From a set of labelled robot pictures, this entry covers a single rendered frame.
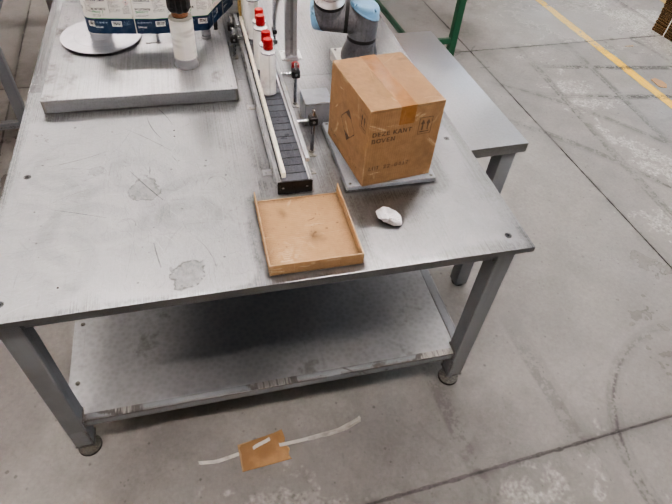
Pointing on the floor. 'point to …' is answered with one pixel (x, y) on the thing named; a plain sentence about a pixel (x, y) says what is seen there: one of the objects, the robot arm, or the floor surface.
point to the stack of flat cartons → (665, 21)
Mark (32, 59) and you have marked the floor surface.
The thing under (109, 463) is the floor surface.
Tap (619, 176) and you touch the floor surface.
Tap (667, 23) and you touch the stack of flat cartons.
